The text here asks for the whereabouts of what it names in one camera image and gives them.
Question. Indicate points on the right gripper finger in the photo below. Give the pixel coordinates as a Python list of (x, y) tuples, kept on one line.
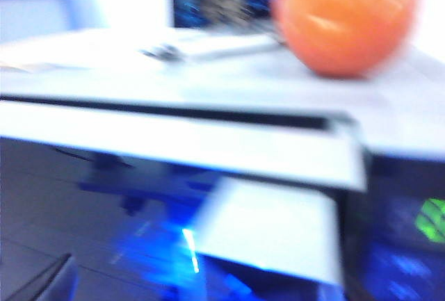
[(31, 283)]

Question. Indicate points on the black glass microwave door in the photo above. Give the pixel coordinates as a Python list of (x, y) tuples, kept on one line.
[(174, 134)]

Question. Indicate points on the orange fruit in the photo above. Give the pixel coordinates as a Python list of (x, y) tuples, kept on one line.
[(347, 19)]

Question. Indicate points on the black Midea microwave oven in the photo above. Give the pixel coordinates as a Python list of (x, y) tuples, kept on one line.
[(243, 85)]

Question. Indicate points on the white paper sheet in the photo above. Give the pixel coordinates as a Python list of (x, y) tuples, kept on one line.
[(215, 47)]

